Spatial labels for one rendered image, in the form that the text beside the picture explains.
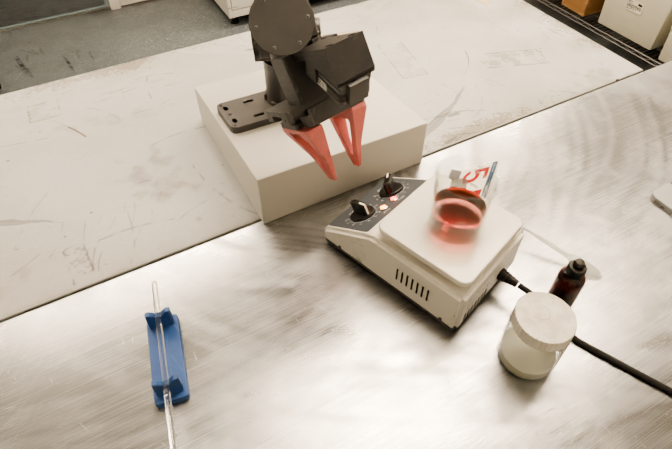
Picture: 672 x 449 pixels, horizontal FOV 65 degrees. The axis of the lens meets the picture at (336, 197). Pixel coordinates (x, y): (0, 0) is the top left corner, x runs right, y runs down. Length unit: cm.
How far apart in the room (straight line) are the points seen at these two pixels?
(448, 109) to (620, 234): 33
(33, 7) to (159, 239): 281
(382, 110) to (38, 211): 49
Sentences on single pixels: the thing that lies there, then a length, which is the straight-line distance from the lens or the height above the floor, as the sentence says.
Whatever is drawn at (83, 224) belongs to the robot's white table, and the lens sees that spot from 77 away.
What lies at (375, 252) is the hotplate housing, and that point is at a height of 95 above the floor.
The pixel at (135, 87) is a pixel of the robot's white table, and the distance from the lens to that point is 100.
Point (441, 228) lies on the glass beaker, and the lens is 55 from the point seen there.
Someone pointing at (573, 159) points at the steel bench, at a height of 90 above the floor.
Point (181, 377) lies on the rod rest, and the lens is 59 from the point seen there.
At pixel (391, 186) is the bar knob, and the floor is 96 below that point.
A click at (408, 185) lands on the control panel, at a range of 67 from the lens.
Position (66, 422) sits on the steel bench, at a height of 90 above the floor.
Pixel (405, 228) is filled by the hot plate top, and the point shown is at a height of 99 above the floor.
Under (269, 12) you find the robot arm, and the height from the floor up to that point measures 122.
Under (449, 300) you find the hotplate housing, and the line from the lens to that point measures 57.
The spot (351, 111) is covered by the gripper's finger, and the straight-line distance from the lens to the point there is 57.
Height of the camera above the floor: 143
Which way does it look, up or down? 46 degrees down
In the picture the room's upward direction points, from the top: straight up
